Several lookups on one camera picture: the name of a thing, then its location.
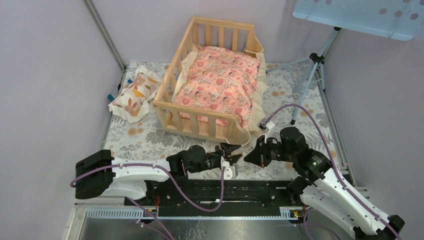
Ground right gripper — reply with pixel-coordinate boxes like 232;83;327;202
243;134;296;168

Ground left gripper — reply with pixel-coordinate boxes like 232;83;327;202
189;143;242;174

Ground pink patterned bed cushion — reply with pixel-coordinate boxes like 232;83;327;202
172;46;268;144

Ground wooden pet bed frame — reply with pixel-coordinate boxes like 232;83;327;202
152;16;264;143

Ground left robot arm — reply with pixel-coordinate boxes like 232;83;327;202
70;143;242;206

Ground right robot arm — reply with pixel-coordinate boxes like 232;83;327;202
244;126;405;240

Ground floral table mat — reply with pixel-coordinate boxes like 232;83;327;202
102;63;347;173

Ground floral small pillow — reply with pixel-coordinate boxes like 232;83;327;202
108;65;162;123

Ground blue toy item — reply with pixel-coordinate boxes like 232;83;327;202
107;78;134;104

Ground black tripod stand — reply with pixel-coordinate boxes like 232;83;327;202
278;27;342;106

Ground light blue perforated panel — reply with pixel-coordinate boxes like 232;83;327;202
293;0;424;41

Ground grey diagonal pole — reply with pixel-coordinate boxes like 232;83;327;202
82;0;127;72

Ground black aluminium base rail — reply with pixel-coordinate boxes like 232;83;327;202
135;177;304;218

